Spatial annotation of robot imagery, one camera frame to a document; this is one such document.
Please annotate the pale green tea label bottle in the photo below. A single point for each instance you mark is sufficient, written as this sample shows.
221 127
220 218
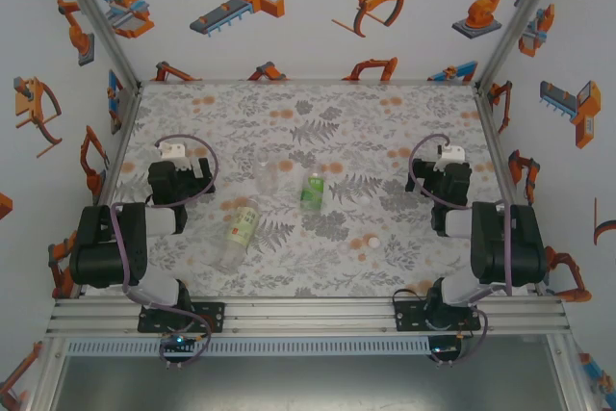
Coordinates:
243 225

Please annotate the clear unlabelled plastic bottle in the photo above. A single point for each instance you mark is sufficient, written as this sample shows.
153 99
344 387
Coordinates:
266 175

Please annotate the bright green label bottle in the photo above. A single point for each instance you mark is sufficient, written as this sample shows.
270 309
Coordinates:
315 192

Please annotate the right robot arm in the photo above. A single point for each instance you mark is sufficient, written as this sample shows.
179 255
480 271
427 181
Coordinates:
500 247

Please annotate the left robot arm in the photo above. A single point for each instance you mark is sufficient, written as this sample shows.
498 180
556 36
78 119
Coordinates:
106 247

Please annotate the floral patterned tablecloth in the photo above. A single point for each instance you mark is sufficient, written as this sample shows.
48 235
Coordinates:
313 108

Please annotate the small controller circuit board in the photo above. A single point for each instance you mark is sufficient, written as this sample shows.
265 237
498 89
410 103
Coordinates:
443 349
175 341

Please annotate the grey metal sheet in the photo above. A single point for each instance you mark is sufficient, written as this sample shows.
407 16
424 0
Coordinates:
313 382

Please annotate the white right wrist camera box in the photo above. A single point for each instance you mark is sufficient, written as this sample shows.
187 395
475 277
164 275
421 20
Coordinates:
451 153

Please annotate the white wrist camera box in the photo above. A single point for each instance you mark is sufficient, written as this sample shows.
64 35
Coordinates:
451 153
173 151

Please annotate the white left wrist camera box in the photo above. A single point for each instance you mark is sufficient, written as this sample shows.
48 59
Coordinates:
173 151

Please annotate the aluminium side rail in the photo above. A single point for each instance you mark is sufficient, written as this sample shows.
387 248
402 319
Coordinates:
494 141
114 156

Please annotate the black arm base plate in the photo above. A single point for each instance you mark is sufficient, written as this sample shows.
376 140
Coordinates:
212 317
406 315

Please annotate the aluminium front frame rail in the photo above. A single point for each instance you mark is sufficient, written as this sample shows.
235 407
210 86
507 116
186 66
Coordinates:
313 317

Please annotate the aluminium corner post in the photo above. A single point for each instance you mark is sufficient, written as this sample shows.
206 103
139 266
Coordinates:
524 11
93 11

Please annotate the aluminium frame leg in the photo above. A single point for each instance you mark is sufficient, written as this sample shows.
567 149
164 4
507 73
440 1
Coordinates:
572 372
48 377

